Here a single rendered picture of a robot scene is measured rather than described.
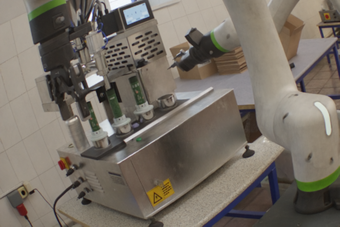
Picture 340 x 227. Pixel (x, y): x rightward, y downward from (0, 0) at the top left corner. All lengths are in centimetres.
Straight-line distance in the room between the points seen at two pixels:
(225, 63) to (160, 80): 146
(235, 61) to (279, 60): 215
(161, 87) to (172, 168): 38
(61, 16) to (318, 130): 53
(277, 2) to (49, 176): 214
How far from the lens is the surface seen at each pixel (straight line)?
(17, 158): 281
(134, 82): 148
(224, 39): 135
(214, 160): 153
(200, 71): 316
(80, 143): 149
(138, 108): 150
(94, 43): 138
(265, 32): 86
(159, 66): 165
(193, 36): 144
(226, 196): 141
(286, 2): 138
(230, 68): 306
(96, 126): 137
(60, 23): 73
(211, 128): 151
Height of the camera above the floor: 143
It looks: 15 degrees down
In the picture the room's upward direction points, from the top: 19 degrees counter-clockwise
